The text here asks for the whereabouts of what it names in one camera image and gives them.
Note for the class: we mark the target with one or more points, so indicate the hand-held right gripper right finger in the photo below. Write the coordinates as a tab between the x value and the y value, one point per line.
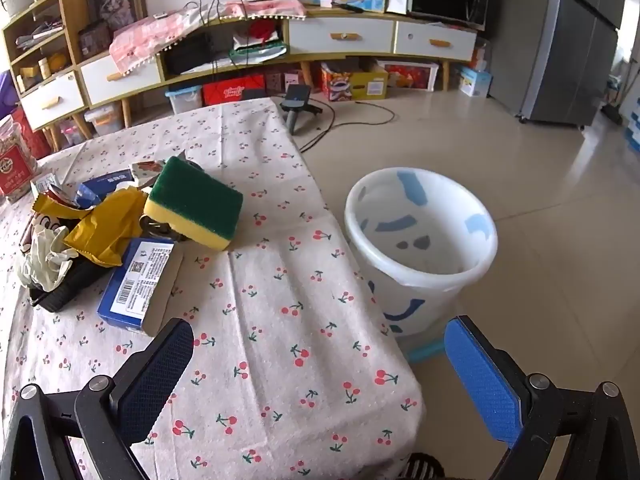
480	385

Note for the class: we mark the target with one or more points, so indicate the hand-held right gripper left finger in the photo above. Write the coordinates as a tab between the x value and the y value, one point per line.
155	375

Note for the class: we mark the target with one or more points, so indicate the blue and white carton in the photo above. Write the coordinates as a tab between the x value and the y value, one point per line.
135	280

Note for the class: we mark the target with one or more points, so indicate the white plastic bin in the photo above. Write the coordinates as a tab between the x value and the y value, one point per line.
425	295

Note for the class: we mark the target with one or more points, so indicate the black plastic tray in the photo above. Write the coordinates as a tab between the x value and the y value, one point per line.
65	292

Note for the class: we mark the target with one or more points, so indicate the yellow wrapper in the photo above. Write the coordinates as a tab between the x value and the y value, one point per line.
105	230

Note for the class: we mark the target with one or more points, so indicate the white glove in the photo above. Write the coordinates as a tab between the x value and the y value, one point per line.
45	260

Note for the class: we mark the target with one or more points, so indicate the green and yellow sponge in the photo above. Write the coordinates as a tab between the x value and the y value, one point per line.
200	195

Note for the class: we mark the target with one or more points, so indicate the teal plastic piece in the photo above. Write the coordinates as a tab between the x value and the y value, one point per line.
425	351

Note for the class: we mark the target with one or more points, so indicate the cherry print tablecloth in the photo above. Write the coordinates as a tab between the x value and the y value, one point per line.
280	285

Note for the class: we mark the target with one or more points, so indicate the torn blue carton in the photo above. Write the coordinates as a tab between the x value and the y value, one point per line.
107	183

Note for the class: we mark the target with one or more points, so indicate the white and green snack wrapper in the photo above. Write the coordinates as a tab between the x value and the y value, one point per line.
147	172

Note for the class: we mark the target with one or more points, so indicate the small white and blue packet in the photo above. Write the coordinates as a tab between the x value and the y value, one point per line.
45	183

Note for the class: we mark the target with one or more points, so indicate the clear jar with red label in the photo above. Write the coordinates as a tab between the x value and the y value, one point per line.
15	160

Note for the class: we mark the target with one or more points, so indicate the clear storage box blue lid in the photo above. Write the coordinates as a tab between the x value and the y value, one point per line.
184	100

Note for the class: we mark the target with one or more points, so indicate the red cardboard box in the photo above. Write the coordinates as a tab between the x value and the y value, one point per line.
232	91

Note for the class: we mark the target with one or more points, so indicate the stack of blue white boxes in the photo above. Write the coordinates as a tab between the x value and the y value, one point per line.
632	125

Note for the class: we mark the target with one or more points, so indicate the small blue and white box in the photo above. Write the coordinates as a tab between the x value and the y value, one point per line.
475	82

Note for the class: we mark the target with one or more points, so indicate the purple cloth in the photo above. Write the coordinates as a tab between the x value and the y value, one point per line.
7	95

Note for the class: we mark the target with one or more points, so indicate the red flat gift box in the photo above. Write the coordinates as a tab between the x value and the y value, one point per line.
407	75

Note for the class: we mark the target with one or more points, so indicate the pink patterned box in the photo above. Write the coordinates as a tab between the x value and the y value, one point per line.
285	81

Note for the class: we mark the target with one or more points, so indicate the black box in cabinet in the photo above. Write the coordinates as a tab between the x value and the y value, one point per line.
190	52

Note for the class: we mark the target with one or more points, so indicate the yellow printed carton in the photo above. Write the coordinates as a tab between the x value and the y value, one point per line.
352	82

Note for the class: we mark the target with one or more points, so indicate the pink cloth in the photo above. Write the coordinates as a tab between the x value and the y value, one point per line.
150	35

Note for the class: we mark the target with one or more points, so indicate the green and white bag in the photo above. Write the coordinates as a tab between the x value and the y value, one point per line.
257	50

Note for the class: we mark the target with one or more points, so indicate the grey refrigerator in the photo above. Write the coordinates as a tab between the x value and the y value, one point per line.
560	50

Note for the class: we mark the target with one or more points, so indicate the wooden open shelf unit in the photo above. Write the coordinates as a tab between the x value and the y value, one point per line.
65	15

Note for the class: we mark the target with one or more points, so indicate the framed picture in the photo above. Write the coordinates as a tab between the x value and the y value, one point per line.
115	5

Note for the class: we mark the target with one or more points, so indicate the wooden cabinet with white drawers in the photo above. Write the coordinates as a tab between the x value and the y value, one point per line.
340	35

